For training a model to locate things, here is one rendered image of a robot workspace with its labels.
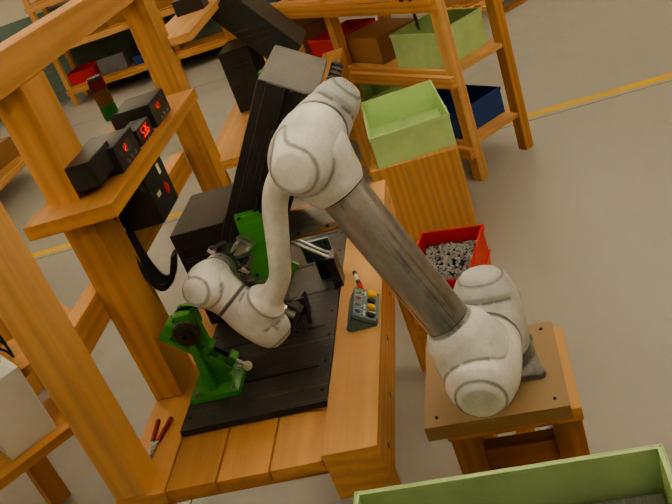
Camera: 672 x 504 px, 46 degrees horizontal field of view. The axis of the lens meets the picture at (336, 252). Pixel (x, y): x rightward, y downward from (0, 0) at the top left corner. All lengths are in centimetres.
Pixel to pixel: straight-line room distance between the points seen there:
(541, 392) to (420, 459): 130
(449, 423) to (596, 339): 168
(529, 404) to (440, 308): 37
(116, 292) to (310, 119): 92
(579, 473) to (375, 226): 63
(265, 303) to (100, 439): 51
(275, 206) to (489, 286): 52
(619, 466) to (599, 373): 167
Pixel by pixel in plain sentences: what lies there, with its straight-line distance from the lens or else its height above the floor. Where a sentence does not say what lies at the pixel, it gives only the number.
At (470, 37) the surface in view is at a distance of 500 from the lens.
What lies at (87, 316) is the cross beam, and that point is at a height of 126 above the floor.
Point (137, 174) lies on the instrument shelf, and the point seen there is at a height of 153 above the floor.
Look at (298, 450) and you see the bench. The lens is 200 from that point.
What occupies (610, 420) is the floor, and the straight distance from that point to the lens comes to 312.
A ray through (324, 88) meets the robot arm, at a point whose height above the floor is 169.
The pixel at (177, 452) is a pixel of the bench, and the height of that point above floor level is 88.
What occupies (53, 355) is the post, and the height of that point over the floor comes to 134.
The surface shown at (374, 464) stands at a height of 84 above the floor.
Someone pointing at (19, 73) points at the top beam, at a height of 188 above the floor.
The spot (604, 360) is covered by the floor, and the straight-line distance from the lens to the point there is 338.
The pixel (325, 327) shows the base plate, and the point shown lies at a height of 90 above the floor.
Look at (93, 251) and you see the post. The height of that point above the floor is 139.
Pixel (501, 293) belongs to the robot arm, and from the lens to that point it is 183.
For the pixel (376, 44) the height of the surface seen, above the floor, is 87.
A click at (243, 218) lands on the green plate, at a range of 233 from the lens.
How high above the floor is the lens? 213
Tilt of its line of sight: 27 degrees down
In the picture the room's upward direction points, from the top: 20 degrees counter-clockwise
